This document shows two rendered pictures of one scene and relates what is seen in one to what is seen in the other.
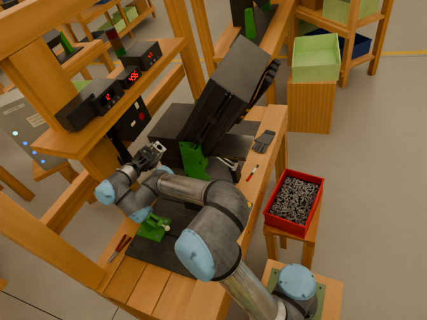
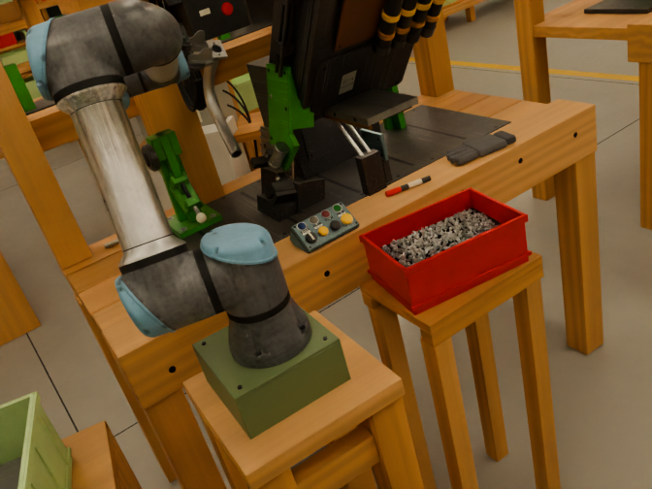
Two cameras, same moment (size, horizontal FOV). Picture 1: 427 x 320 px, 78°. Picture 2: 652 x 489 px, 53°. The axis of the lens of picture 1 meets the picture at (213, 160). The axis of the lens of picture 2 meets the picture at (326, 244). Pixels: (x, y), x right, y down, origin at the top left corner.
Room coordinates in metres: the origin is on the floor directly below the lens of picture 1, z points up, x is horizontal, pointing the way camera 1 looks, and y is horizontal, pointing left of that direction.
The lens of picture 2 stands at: (-0.50, -0.77, 1.64)
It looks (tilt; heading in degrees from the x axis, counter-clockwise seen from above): 28 degrees down; 30
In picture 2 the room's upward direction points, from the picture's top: 15 degrees counter-clockwise
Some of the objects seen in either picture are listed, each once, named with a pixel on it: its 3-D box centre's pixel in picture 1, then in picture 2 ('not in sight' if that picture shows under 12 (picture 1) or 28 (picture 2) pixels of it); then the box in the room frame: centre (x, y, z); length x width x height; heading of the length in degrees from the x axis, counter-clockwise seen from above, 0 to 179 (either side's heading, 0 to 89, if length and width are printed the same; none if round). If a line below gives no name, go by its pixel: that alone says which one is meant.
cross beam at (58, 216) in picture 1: (130, 129); (238, 59); (1.27, 0.40, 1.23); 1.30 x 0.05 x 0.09; 146
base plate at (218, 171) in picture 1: (203, 178); (325, 181); (1.07, 0.09, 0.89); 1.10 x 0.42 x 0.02; 146
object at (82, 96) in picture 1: (79, 111); not in sight; (0.95, 0.44, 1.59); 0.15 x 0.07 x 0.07; 146
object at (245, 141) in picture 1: (215, 144); (349, 103); (1.08, -0.04, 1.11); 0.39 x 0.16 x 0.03; 56
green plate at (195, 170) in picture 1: (195, 156); (289, 102); (0.97, 0.08, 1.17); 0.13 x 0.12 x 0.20; 146
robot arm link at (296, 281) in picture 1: (295, 287); (241, 266); (0.28, -0.14, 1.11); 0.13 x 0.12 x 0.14; 131
